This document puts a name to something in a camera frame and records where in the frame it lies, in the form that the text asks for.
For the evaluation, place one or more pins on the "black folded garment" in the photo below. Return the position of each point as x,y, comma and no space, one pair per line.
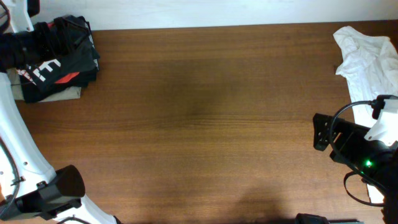
79,79

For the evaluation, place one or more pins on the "white crumpled garment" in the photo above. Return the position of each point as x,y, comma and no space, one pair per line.
370,68

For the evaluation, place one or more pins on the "grey folded garment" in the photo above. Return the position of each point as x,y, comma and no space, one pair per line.
26,90

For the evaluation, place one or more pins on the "dark green t-shirt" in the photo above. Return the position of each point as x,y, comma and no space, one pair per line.
84,59

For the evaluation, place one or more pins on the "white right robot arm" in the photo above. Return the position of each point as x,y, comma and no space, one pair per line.
389,203

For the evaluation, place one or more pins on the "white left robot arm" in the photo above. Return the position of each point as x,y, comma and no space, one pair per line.
31,186

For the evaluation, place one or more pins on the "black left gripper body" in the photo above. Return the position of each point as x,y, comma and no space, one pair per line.
28,49

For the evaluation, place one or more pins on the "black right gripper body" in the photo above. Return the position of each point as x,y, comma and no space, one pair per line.
373,157

